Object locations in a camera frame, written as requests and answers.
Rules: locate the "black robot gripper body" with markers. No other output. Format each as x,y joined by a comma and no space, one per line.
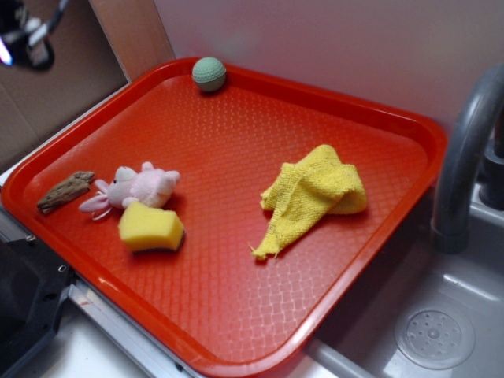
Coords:
24,38

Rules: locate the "brown wood chip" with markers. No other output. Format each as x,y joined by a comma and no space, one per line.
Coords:
79,183

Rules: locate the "wooden board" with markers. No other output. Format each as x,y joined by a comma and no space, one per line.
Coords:
136,34

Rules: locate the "green dimpled ball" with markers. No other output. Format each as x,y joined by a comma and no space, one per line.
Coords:
209,74

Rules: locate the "pink plush bunny toy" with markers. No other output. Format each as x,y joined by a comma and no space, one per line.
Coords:
151,186

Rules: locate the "yellow sponge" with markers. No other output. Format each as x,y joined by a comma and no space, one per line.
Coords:
142,228

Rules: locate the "red plastic tray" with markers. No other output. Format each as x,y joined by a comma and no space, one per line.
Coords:
216,307

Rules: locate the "yellow knitted cloth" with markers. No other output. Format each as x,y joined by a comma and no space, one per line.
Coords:
305,192

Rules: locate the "grey toy faucet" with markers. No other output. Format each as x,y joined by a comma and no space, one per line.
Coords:
462,162

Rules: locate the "grey toy sink basin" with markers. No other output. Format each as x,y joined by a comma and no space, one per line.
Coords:
357,339

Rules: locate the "dark faucet knob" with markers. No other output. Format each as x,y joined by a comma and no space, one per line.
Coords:
491,170

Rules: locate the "round sink drain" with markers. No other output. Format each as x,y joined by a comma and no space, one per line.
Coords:
434,335

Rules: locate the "black metal bracket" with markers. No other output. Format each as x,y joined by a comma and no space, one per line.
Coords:
34,285

